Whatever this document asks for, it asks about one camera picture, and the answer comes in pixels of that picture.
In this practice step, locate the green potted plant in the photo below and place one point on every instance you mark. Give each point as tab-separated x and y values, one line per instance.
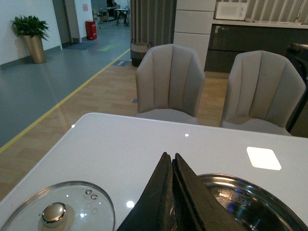
33	30

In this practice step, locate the red fire extinguisher box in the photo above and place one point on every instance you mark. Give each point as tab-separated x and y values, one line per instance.
91	30

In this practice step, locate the white pillar cabinet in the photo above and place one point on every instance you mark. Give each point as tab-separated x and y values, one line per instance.
193	23

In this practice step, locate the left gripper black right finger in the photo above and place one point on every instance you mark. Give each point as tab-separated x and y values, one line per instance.
196	209

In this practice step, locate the right beige upholstered chair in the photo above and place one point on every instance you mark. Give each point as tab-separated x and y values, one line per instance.
262	92

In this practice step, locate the woven storage basket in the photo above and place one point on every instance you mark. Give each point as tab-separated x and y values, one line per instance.
138	51

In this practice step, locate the glass pot lid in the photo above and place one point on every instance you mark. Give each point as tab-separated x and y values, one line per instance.
65	206

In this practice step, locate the dark grey kitchen counter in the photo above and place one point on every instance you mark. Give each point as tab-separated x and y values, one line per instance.
229	38

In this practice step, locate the beige upholstered chair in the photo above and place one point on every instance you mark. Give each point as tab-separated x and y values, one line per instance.
262	92
169	84

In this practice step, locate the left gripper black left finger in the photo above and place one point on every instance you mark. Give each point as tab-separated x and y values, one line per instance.
152	211

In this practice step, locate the distant black table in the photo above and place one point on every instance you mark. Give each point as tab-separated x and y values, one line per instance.
122	14

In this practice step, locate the white microwave oven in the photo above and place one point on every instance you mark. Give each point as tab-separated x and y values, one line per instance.
230	10

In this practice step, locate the stainless steel pot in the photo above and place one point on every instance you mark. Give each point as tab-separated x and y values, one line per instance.
241	206

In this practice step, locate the blue floor mat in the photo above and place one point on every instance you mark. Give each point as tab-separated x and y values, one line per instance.
80	46

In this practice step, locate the left beige upholstered chair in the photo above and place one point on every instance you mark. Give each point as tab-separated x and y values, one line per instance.
169	84

